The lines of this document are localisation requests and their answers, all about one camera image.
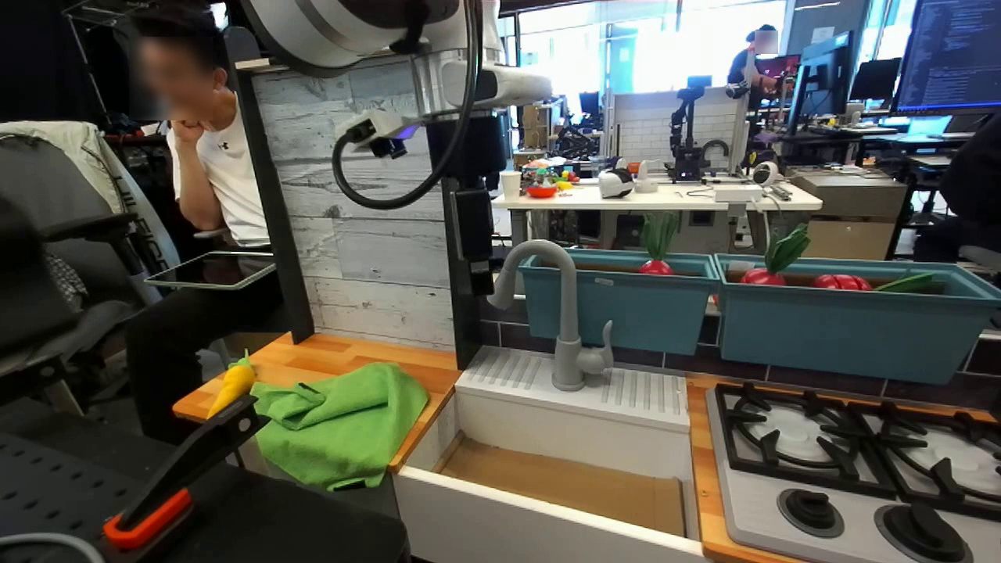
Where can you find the white background table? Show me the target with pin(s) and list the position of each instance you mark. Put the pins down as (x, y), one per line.
(668, 197)

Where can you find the short teal planter box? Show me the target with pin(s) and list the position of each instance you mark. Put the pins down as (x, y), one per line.
(628, 306)

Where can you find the standing background person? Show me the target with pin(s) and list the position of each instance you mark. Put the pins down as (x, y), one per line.
(749, 60)

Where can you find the black stove grate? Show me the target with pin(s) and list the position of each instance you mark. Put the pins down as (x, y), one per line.
(846, 429)

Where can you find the office chair with grey jacket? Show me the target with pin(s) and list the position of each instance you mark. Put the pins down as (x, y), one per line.
(50, 240)

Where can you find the black slanted frame post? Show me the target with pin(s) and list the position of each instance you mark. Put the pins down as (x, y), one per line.
(272, 207)

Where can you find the red toy vegetable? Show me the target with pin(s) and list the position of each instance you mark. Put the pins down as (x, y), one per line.
(839, 283)

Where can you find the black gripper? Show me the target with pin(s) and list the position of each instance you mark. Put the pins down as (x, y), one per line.
(484, 151)

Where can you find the black vertical frame post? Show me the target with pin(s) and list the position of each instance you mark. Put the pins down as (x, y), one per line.
(452, 315)

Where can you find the white toy stove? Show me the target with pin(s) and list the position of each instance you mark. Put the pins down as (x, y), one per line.
(751, 506)

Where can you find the yellow toy corn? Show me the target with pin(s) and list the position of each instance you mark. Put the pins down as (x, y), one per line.
(232, 389)

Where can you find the grey wood plank panel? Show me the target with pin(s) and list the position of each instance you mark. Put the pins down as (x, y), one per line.
(361, 259)

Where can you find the grey toy faucet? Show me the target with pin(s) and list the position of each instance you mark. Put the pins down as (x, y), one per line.
(567, 315)

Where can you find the black perforated board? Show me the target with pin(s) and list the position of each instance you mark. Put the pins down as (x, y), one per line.
(64, 478)

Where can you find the black background robot arm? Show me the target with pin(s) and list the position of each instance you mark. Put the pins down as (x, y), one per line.
(689, 128)

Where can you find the green cloth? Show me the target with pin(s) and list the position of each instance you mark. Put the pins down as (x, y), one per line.
(345, 423)

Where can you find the seated person white shirt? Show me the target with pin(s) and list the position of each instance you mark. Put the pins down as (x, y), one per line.
(236, 176)

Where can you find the black stove knob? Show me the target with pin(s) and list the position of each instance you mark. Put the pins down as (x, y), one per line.
(921, 532)
(811, 512)

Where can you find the large dark monitor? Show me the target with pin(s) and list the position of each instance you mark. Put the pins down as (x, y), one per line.
(951, 52)

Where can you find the black tablet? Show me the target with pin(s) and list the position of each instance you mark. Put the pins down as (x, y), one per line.
(214, 270)

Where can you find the white kettle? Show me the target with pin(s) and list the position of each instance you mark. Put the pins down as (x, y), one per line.
(614, 186)

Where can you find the red bowl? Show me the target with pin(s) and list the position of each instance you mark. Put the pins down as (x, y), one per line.
(542, 192)

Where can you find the white background board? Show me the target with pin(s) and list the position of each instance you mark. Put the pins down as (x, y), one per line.
(643, 126)

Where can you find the white toy sink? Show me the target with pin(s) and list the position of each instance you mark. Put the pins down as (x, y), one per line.
(573, 406)

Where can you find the red toy radish green leaves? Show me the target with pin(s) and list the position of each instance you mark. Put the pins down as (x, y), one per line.
(659, 250)
(776, 259)

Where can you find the green toy leaf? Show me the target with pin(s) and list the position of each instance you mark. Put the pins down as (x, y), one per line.
(910, 283)

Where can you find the long teal planter box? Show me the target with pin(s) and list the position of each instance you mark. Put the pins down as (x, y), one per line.
(846, 332)

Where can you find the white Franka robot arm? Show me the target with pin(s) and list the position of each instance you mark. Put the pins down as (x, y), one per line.
(322, 25)

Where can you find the beige cabinet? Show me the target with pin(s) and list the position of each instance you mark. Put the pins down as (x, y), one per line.
(849, 207)

